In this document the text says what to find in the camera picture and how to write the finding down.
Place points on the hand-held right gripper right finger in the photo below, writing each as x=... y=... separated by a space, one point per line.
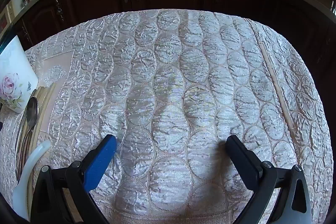
x=242 y=161

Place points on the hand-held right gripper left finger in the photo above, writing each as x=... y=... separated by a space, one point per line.
x=101 y=161

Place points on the pile of wooden chopsticks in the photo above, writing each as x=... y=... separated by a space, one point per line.
x=44 y=100

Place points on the metal spoon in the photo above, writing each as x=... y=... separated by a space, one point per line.
x=32 y=112
x=16 y=155

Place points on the quilted silver tablecloth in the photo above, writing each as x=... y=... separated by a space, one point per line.
x=183 y=82

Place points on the white floral container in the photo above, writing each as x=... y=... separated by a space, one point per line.
x=15 y=64

